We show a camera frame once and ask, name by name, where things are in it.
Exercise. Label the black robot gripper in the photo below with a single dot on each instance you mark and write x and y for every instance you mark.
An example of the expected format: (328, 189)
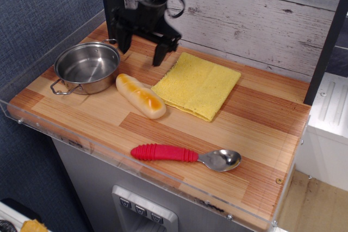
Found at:
(148, 22)

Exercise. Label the yellow cloth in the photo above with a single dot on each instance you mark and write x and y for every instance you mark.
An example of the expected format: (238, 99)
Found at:
(196, 86)

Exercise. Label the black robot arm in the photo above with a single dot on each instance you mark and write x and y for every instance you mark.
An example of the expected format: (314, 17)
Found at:
(148, 22)

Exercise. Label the stainless steel pot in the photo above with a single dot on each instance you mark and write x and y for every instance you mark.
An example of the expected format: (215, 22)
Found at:
(87, 68)

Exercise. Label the toy bread loaf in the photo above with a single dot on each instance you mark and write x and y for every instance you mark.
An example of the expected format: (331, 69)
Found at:
(141, 97)

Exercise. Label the grey cabinet with button panel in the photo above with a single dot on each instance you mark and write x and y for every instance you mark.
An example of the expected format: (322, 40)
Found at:
(116, 198)

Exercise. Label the white appliance at right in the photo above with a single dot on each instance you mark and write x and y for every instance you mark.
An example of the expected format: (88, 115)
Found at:
(322, 153)

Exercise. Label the yellow black object bottom left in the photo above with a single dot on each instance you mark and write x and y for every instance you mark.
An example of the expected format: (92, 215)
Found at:
(28, 226)

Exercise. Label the clear acrylic table guard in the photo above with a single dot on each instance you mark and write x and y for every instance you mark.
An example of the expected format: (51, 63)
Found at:
(263, 119)

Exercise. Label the red handled metal spoon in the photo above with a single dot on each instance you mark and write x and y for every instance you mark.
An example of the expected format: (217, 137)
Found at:
(220, 160)

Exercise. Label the black right frame post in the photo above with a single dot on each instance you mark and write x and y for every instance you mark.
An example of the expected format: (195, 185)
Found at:
(332, 36)

